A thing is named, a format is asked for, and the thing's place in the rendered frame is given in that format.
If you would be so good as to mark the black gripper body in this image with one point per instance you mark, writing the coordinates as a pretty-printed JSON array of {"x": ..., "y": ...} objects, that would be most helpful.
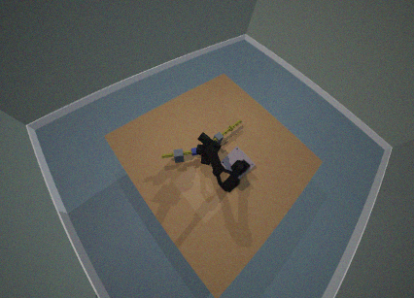
[{"x": 205, "y": 159}]

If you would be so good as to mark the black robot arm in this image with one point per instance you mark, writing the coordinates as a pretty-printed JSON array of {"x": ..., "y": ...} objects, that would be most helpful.
[{"x": 211, "y": 148}]

